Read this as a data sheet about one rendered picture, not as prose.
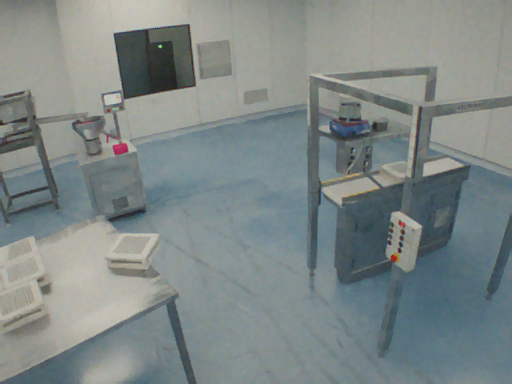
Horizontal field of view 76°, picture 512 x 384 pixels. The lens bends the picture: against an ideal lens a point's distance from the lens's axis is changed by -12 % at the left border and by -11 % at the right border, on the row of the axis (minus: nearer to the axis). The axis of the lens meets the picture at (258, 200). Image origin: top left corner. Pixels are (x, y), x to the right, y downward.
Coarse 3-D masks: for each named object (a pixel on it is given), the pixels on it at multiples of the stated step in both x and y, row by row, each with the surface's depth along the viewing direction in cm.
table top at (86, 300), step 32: (96, 224) 238; (64, 256) 205; (96, 256) 204; (64, 288) 179; (96, 288) 179; (128, 288) 178; (160, 288) 177; (64, 320) 158; (96, 320) 158; (128, 320) 160; (0, 352) 139; (32, 352) 140; (64, 352) 142
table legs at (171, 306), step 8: (168, 304) 176; (168, 312) 181; (176, 312) 181; (176, 320) 183; (176, 328) 184; (176, 336) 187; (184, 336) 190; (184, 344) 192; (184, 352) 194; (184, 360) 196; (184, 368) 202; (192, 368) 203; (192, 376) 205
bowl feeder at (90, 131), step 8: (88, 120) 393; (96, 120) 396; (72, 128) 372; (80, 128) 364; (88, 128) 366; (96, 128) 372; (112, 128) 391; (88, 136) 375; (96, 136) 382; (88, 144) 381; (96, 144) 385; (88, 152) 386; (96, 152) 387
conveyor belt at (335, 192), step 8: (440, 160) 304; (448, 160) 304; (424, 168) 290; (432, 168) 290; (440, 168) 289; (448, 168) 288; (376, 176) 281; (336, 184) 271; (344, 184) 271; (352, 184) 270; (360, 184) 270; (368, 184) 269; (376, 184) 268; (384, 184) 268; (392, 184) 267; (328, 192) 262; (336, 192) 260; (344, 192) 260; (352, 192) 259; (336, 200) 253
